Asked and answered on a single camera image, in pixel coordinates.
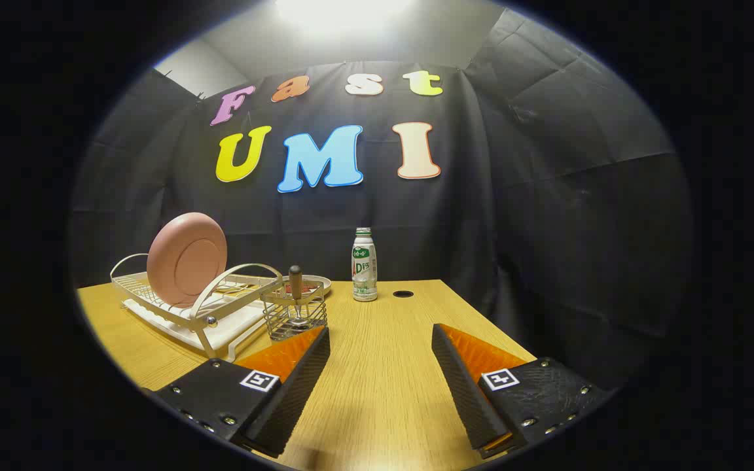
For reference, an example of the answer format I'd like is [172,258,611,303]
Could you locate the metal wire basket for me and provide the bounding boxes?
[260,277,328,342]

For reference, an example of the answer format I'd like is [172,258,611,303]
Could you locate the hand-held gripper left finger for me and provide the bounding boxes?
[154,326,331,459]

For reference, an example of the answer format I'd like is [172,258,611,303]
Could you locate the bright ceiling light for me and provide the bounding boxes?
[276,0,414,33]

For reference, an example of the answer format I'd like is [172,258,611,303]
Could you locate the pink plate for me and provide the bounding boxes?
[147,212,228,309]

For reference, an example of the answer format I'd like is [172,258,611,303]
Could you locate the wooden handled metal spoon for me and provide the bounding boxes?
[289,265,304,321]

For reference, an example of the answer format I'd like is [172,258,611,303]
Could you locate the black backdrop cloth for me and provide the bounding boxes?
[69,7,695,393]

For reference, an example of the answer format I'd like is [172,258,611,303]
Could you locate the white ribbed drip tray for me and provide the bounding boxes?
[122,298,273,351]

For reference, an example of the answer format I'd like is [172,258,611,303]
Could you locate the white wire dish rack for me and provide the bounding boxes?
[110,253,284,359]

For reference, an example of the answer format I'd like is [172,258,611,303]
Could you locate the white green drink bottle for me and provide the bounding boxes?
[351,227,378,302]

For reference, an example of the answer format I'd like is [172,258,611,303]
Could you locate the grey round plate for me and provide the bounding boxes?
[283,275,332,298]

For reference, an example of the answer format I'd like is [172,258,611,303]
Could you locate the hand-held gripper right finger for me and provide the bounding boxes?
[431,323,613,460]

